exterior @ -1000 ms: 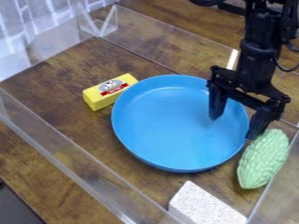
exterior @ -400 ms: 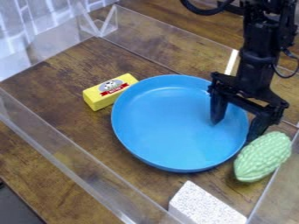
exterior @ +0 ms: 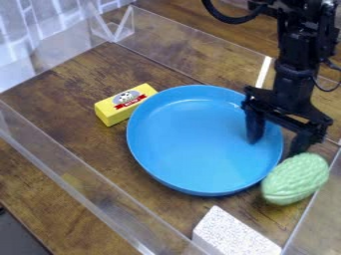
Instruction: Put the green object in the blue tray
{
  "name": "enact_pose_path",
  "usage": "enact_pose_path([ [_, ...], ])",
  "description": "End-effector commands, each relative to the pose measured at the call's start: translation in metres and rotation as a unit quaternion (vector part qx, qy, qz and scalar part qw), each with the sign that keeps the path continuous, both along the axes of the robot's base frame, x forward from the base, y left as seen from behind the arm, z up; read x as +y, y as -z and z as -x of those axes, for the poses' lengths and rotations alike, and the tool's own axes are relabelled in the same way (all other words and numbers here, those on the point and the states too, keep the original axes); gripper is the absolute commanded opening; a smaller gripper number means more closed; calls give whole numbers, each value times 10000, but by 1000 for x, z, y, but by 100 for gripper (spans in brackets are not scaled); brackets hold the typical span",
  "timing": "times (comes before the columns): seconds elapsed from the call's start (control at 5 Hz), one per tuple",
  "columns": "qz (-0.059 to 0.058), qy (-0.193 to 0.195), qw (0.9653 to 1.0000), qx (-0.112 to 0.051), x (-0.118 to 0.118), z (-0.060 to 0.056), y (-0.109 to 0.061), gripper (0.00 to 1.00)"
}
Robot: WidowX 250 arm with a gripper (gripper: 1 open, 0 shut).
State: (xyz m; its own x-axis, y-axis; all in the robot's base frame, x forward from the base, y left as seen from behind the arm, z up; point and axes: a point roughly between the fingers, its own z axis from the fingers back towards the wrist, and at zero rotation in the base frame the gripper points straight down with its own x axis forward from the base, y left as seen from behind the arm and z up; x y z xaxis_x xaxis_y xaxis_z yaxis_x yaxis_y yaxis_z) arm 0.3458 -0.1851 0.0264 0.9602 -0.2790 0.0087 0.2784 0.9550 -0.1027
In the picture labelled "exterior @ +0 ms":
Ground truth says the yellow butter box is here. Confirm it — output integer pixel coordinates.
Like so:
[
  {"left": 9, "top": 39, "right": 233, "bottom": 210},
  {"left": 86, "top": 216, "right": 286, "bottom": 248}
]
[{"left": 95, "top": 83, "right": 158, "bottom": 127}]

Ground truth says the green bumpy gourd toy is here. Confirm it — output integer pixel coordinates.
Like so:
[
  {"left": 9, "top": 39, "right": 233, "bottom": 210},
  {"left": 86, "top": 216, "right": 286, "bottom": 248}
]
[{"left": 261, "top": 152, "right": 329, "bottom": 206}]

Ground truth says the blue round tray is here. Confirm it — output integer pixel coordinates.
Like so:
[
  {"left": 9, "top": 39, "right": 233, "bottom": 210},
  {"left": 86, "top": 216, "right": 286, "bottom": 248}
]
[{"left": 127, "top": 85, "right": 283, "bottom": 196}]

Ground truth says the white speckled foam block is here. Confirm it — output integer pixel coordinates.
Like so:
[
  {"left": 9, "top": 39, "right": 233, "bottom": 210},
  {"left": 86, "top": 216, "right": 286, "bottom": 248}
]
[{"left": 191, "top": 206, "right": 282, "bottom": 255}]

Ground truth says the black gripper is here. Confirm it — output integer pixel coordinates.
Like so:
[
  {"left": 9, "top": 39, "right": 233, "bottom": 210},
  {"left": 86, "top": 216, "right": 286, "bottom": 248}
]
[{"left": 241, "top": 86, "right": 333, "bottom": 156}]

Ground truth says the black cable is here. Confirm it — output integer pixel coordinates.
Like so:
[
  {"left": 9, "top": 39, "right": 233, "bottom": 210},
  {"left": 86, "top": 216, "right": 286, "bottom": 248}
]
[{"left": 199, "top": 0, "right": 341, "bottom": 94}]

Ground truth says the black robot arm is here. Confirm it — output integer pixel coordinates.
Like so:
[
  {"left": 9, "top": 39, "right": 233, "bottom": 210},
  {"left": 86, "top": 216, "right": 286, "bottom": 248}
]
[{"left": 242, "top": 0, "right": 340, "bottom": 155}]

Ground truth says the clear acrylic enclosure wall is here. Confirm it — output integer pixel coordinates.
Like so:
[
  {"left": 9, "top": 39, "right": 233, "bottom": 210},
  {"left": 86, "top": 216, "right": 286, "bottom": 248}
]
[{"left": 0, "top": 0, "right": 341, "bottom": 255}]

